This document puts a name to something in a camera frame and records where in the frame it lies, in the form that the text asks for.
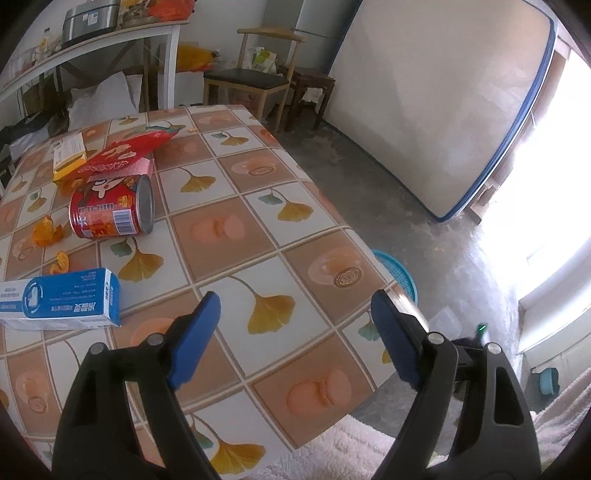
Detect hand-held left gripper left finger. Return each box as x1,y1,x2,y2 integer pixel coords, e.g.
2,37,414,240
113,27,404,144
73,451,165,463
52,291,222,480

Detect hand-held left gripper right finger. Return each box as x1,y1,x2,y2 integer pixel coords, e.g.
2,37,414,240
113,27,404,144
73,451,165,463
369,289,543,480

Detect blue plastic basket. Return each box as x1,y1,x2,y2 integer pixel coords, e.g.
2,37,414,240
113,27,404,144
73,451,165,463
372,249,419,305

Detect teal plastic container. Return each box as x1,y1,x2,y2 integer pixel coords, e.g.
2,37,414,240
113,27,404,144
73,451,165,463
536,367,561,395

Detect blue and white box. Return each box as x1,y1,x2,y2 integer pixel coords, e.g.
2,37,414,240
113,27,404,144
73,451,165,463
0,268,123,332

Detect ginkgo leaf patterned tablecloth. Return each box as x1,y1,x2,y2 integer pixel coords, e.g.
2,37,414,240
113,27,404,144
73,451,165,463
0,104,419,476

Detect orange peel piece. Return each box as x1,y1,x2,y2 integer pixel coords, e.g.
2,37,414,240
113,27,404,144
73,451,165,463
31,215,72,247
48,250,71,275

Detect red cartoon tin can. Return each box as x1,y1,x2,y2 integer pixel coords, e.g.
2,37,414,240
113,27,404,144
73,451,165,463
68,173,155,240

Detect red snack packet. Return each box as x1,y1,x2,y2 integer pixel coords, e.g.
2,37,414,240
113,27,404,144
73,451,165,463
76,120,188,178

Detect yellow cardboard box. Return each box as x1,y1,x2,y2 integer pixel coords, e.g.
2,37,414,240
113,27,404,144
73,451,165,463
52,131,88,183

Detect white mattress blue edge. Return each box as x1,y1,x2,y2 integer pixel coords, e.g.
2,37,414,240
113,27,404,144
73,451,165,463
321,0,557,223

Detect white sack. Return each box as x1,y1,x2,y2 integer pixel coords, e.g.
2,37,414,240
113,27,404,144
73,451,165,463
67,71,144,130

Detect light wooden chair dark seat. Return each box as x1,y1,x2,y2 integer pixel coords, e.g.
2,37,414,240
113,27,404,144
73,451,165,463
203,27,298,130

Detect black bag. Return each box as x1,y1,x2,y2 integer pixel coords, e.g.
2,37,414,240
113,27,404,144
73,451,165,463
0,117,51,148

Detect dark wooden stool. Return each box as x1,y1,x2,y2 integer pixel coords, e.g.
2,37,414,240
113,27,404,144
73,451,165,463
288,67,337,132

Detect yellow plastic bag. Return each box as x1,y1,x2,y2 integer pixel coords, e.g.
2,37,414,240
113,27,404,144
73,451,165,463
178,44,218,72

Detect green and white packets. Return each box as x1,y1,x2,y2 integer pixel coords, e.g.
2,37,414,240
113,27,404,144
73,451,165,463
245,46,280,75

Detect white side table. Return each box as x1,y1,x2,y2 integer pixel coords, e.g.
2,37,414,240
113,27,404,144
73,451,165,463
0,18,190,114

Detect grey fridge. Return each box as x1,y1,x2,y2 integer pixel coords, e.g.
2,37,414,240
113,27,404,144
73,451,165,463
293,0,363,75

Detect red plastic bag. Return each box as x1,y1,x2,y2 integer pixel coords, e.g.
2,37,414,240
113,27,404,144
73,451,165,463
145,0,195,21

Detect silver rice cooker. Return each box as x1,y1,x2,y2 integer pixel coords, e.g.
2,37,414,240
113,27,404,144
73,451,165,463
62,0,120,44

